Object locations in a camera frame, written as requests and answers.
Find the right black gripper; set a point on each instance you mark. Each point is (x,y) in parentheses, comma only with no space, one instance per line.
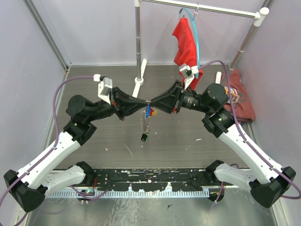
(172,105)

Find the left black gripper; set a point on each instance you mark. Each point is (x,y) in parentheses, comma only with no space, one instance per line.
(124,109)

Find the metal numbered keyring organizer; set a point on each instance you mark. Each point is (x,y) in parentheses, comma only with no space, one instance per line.
(145,121)

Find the blue tag key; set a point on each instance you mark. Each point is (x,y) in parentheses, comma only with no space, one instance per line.
(148,110)

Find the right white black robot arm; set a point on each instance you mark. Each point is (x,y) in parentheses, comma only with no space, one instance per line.
(266,180)

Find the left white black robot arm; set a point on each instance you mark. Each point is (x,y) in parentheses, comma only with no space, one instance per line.
(31,184)

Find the yellow key tag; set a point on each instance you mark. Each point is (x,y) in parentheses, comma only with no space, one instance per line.
(154,113)

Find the black key fob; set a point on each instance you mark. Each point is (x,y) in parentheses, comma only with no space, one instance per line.
(143,137)

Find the red shirt on hanger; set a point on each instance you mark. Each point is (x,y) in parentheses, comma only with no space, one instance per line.
(187,53)

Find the dark red printed shirt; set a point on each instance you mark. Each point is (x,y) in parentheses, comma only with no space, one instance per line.
(242,105)

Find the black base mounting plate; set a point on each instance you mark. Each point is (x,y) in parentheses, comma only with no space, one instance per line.
(150,180)

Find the teal clothes hanger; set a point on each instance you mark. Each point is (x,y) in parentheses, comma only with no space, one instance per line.
(194,31)

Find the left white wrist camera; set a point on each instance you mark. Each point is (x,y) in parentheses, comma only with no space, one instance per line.
(104,87)

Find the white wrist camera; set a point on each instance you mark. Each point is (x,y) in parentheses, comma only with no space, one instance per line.
(190,76)
(104,87)

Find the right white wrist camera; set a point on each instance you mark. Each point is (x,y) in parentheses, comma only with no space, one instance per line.
(190,76)

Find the slotted cable duct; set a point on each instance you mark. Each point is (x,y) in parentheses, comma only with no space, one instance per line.
(69,193)

